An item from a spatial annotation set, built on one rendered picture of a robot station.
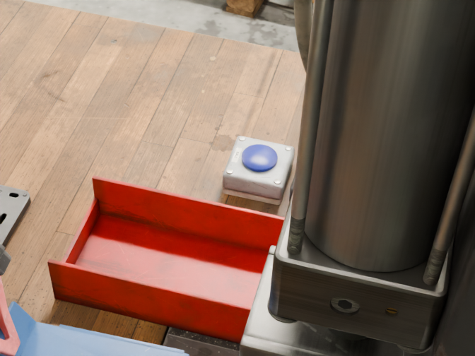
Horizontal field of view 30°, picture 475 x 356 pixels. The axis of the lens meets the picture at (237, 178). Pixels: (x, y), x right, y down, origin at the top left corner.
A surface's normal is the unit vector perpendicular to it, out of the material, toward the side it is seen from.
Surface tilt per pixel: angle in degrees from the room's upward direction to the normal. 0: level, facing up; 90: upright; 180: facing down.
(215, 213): 90
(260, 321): 0
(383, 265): 90
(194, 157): 0
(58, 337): 2
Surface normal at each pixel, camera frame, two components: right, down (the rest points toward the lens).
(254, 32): 0.03, -0.69
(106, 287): -0.26, 0.70
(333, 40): -0.89, 0.31
